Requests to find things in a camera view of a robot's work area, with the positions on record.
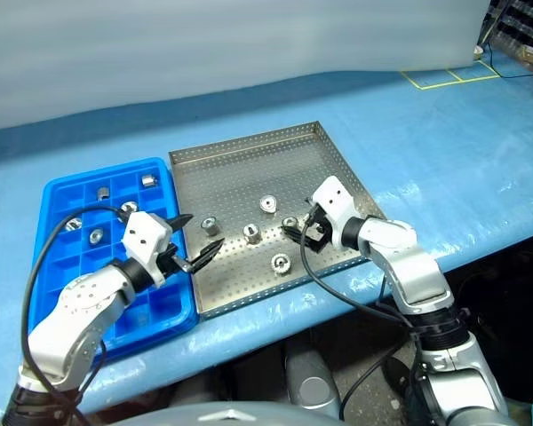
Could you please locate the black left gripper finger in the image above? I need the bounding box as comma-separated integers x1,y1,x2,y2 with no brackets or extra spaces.
186,237,227,273
166,213,194,233

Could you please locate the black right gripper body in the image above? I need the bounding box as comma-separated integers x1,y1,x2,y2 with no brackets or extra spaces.
302,208,334,254

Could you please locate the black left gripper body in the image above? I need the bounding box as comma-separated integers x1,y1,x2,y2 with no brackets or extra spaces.
156,242,191,278

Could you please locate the blue compartment tray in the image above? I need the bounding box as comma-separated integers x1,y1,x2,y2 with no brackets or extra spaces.
28,157,197,359

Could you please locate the dark storage shelf rack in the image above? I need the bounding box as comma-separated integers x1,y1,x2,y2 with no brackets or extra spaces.
488,0,533,75

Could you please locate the perforated metal tray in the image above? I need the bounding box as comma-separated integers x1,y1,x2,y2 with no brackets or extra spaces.
167,120,388,320

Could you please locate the grey rounded metallic shape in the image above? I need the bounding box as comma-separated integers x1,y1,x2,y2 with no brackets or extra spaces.
283,341,343,421

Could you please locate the silver robot torso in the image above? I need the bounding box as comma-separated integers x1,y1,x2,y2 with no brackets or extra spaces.
128,401,334,426

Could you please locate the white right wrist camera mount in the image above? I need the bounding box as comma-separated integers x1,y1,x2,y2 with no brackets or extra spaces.
313,175,362,249

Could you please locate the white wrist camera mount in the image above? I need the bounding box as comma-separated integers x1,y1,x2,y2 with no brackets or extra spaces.
121,211,172,288
313,175,362,249

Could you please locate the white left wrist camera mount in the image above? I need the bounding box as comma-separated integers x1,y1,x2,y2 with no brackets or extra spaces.
121,211,172,288

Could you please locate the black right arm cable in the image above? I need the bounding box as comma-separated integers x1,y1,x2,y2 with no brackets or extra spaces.
299,212,427,422

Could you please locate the thin black background cable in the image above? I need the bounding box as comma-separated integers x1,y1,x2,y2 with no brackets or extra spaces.
479,0,533,97

